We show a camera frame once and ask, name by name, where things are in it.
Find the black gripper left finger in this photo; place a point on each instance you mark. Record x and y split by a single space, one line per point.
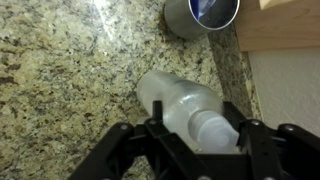
167 155

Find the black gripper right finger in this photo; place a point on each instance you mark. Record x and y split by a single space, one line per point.
287 152

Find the clear plastic bottle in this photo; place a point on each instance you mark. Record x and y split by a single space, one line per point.
191 110

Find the silver metal cup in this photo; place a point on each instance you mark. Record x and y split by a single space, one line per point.
190 19

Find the wood framed mirror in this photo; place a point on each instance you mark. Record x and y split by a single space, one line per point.
278 24

